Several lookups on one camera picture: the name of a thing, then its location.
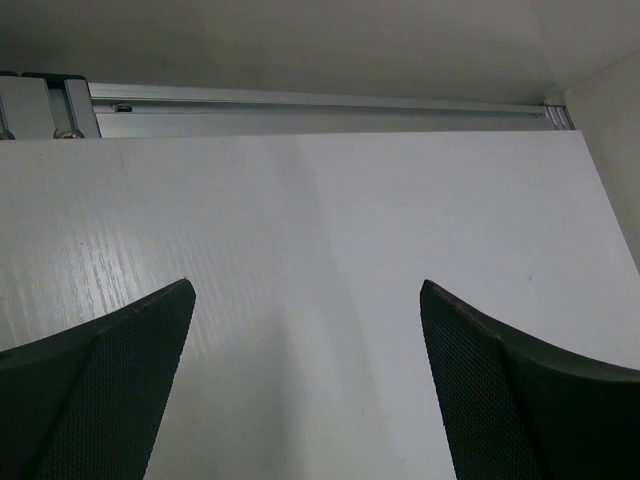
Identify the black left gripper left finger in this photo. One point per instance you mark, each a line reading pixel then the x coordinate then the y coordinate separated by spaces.
pixel 87 402

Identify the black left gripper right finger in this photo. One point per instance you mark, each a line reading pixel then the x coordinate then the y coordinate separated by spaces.
pixel 516 407

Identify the aluminium frame rail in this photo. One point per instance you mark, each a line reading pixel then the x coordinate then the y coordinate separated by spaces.
pixel 40 106

